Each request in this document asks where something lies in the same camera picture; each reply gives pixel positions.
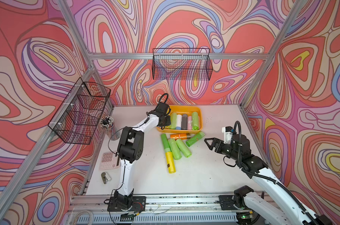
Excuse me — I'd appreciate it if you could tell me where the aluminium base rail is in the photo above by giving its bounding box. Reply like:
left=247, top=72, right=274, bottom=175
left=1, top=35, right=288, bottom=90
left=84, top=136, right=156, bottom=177
left=65, top=192, right=294, bottom=217

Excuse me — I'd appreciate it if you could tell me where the pink calculator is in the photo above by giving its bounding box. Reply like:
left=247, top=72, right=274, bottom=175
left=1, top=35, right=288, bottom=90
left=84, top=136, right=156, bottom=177
left=99, top=151, right=120, bottom=171

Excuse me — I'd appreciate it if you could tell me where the grey trash bag roll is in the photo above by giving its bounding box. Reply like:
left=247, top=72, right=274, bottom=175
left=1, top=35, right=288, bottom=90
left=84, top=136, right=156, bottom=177
left=181, top=114, right=188, bottom=130

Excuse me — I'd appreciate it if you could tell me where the light green roll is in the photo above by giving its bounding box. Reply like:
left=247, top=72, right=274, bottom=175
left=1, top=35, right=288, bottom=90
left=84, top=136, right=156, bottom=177
left=168, top=138, right=182, bottom=160
left=169, top=112, right=177, bottom=129
left=192, top=112, right=200, bottom=130
left=176, top=139, right=192, bottom=158

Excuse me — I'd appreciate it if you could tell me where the cup of pens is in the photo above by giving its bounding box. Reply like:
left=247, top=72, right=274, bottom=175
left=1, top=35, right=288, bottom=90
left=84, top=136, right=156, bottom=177
left=100, top=116, right=120, bottom=141

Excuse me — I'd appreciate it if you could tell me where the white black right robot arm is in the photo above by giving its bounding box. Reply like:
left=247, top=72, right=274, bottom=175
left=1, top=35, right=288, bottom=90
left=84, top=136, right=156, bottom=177
left=204, top=134, right=332, bottom=225

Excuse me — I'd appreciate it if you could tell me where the pink trash bag roll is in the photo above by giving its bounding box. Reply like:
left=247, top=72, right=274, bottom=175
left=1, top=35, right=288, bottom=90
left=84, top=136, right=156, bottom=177
left=187, top=116, right=192, bottom=130

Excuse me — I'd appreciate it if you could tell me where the orange plastic storage box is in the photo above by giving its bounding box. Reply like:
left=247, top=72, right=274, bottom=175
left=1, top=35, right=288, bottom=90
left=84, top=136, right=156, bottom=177
left=156, top=105, right=203, bottom=134

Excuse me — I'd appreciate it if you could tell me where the small grey stapler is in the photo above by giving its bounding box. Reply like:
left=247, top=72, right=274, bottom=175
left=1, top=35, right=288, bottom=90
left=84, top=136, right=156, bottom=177
left=101, top=172, right=111, bottom=184

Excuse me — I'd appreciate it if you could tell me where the black wire basket wall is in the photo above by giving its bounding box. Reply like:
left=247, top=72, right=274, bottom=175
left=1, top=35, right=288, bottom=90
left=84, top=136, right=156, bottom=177
left=152, top=47, right=213, bottom=81
left=48, top=78, right=111, bottom=145

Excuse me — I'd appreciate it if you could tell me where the black wire basket back wall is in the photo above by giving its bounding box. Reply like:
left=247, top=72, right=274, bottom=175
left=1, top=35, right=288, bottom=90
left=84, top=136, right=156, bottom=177
left=152, top=47, right=213, bottom=81

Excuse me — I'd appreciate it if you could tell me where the green roll with label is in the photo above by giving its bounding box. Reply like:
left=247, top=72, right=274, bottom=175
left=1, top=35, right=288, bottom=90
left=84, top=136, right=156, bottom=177
left=186, top=131, right=205, bottom=147

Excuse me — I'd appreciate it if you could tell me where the white blue trash bag roll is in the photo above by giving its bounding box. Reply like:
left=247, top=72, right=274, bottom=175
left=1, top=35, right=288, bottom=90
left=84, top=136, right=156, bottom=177
left=175, top=114, right=182, bottom=130

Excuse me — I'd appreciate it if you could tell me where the green yellow trash bag roll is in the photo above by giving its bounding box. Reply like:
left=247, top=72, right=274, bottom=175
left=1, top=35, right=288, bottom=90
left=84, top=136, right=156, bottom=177
left=161, top=133, right=176, bottom=173

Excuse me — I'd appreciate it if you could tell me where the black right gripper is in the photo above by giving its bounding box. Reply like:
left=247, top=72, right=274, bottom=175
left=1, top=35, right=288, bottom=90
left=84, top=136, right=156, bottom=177
left=204, top=138, right=241, bottom=161

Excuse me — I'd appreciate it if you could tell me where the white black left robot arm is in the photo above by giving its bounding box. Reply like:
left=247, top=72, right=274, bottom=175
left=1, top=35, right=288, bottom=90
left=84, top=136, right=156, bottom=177
left=109, top=102, right=171, bottom=210

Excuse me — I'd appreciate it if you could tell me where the black wire basket left wall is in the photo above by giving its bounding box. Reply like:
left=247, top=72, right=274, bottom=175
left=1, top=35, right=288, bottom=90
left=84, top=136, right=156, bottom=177
left=48, top=78, right=111, bottom=145

